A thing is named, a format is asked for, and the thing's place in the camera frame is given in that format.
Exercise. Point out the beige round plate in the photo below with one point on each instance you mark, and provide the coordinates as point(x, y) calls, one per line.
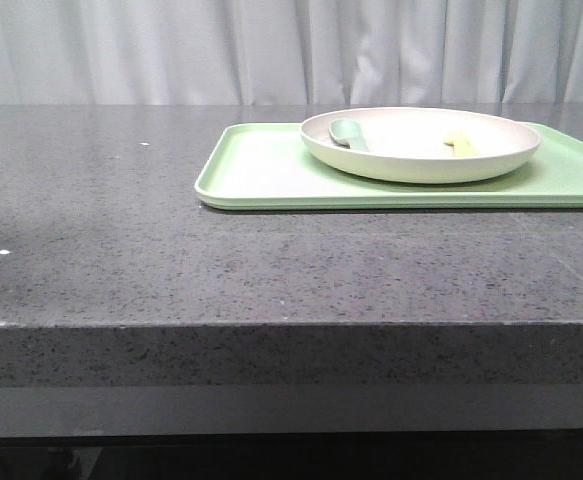
point(406, 144)

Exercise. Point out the yellow plastic fork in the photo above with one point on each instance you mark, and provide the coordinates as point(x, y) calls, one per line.
point(460, 144)

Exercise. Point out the light green serving tray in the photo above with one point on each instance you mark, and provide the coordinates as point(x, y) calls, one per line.
point(265, 166)

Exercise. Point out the sage green spoon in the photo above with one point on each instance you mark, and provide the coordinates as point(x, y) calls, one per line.
point(347, 133)

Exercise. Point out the white pleated curtain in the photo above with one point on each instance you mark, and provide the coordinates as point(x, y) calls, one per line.
point(290, 52)

